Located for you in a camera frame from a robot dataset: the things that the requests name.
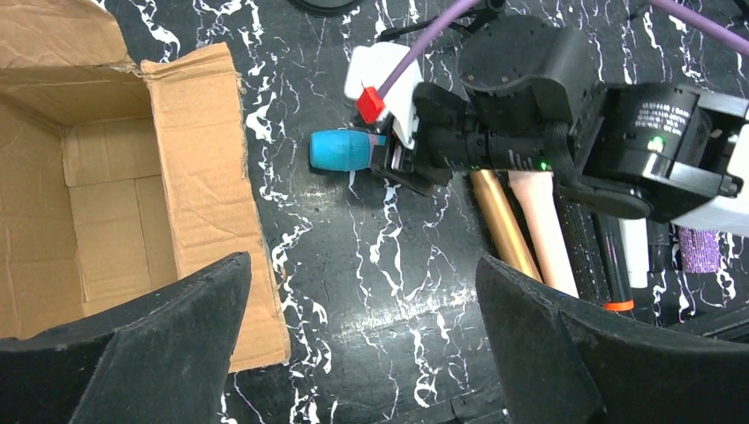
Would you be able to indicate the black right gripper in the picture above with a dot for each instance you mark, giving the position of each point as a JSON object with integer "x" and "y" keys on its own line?
{"x": 520, "y": 76}

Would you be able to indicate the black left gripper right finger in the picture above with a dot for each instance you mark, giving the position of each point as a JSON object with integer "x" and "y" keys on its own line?
{"x": 564, "y": 360}

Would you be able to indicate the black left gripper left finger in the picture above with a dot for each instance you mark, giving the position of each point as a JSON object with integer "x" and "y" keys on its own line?
{"x": 160, "y": 358}

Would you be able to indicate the beige microphone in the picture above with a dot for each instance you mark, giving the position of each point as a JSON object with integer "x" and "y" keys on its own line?
{"x": 534, "y": 192}

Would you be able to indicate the black orange-tipped microphone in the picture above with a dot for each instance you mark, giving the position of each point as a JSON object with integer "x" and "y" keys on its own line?
{"x": 611, "y": 246}

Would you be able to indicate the gold microphone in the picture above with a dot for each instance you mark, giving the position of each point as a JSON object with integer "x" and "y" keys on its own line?
{"x": 502, "y": 224}

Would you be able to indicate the white microphone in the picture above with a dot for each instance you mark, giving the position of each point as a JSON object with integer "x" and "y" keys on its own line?
{"x": 634, "y": 238}

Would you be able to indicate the purple glitter microphone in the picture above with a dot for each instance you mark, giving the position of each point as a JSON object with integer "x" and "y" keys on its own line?
{"x": 699, "y": 251}

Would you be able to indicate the brown cardboard box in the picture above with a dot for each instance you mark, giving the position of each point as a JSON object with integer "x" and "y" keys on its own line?
{"x": 118, "y": 178}

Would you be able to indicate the turquoise blue microphone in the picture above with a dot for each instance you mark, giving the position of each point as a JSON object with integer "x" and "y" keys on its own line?
{"x": 343, "y": 149}

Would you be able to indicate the black tripod microphone stand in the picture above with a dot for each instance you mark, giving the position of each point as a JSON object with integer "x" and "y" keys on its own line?
{"x": 466, "y": 23}

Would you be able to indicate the black glitter silver-mesh microphone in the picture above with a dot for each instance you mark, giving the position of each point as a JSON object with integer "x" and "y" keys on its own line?
{"x": 577, "y": 226}

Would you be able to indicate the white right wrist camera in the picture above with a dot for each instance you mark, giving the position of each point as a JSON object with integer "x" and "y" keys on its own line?
{"x": 391, "y": 73}

